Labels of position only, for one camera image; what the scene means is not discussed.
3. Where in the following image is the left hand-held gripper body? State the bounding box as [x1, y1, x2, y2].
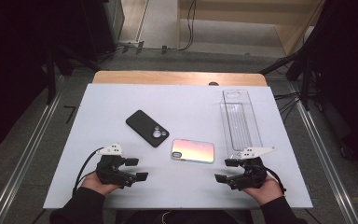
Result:
[95, 143, 138, 189]

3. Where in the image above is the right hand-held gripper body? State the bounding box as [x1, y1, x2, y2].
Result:
[227, 146, 277, 191]

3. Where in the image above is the black phone case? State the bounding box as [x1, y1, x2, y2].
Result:
[125, 109, 171, 148]

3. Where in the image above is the clear plastic rack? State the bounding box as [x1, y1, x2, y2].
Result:
[219, 89, 264, 160]

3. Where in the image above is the iridescent phone case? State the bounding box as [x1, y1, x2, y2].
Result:
[171, 138, 215, 164]

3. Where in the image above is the person's left hand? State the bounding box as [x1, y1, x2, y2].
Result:
[80, 172, 122, 196]

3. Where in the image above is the person's right hand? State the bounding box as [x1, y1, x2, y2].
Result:
[241, 175, 284, 206]

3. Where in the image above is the person's torso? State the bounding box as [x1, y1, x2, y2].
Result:
[115, 209, 255, 224]

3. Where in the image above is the white board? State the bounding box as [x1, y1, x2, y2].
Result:
[42, 83, 313, 210]

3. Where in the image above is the wooden table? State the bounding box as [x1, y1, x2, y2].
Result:
[91, 70, 269, 88]

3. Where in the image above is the black metal stand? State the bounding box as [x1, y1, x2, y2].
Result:
[45, 46, 58, 105]
[259, 46, 313, 111]

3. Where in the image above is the dark cabinet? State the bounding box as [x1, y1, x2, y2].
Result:
[83, 0, 125, 62]

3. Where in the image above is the wooden shelf unit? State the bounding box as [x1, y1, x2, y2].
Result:
[176, 0, 325, 57]

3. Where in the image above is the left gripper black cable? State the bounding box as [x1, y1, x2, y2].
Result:
[72, 147, 105, 195]

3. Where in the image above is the metal floor rail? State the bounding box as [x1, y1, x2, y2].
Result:
[287, 83, 358, 224]
[0, 90, 63, 224]

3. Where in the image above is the hanging black cable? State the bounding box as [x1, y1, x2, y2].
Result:
[177, 0, 198, 51]

